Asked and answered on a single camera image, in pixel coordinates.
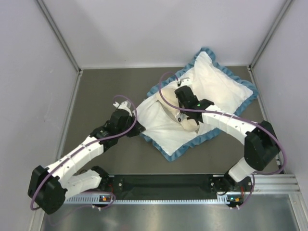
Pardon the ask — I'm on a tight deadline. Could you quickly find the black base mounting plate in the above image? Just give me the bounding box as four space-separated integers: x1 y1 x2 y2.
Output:
105 174 229 200

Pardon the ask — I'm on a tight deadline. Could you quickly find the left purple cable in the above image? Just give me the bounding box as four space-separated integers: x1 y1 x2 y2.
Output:
29 95 138 212

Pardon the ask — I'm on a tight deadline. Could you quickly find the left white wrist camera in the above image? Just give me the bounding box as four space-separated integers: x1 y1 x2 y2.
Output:
113 101 131 113

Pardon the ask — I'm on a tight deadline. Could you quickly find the blue white bear pillowcase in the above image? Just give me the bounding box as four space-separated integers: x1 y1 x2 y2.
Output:
137 47 258 161

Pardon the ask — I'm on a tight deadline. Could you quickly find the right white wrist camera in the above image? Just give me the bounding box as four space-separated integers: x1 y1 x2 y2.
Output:
177 77 193 88

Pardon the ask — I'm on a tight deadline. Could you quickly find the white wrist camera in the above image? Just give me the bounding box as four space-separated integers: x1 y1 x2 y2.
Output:
177 77 193 88
113 101 131 113

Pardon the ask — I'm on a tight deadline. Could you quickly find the cream bear pillow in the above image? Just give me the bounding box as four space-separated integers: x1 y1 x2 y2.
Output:
155 87 202 133

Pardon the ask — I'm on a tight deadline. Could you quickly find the aluminium frame rail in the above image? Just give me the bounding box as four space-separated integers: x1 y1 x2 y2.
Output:
254 174 301 194

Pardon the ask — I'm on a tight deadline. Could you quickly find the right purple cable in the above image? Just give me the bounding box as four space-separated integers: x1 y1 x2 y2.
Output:
159 72 288 210

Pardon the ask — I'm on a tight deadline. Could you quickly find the grey slotted cable duct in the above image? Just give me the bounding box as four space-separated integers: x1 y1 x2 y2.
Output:
64 194 243 205

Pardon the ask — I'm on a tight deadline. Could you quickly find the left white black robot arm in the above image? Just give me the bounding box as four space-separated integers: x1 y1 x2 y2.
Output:
27 107 145 215

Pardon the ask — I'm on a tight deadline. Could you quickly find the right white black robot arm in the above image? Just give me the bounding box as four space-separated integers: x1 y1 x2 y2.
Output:
175 86 281 192

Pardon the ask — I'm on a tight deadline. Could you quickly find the purple cable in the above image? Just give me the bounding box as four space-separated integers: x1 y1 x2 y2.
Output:
29 95 138 212
159 72 288 210

